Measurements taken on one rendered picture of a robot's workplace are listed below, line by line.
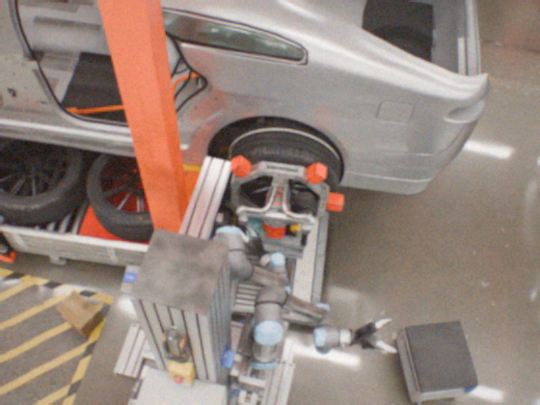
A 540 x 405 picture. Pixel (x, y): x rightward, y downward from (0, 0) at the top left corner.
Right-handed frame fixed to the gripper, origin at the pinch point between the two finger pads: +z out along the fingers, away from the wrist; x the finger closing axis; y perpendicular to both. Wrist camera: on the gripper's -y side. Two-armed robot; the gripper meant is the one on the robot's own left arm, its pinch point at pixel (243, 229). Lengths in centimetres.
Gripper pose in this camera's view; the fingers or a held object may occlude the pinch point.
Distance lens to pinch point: 334.2
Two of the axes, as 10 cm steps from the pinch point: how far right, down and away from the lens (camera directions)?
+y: -0.4, 5.1, 8.6
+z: -6.1, -7.0, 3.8
